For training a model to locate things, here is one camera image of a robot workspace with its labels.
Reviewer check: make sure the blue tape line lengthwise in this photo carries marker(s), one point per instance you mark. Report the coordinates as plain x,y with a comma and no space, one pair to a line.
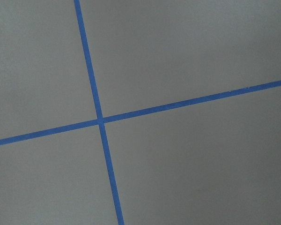
138,113

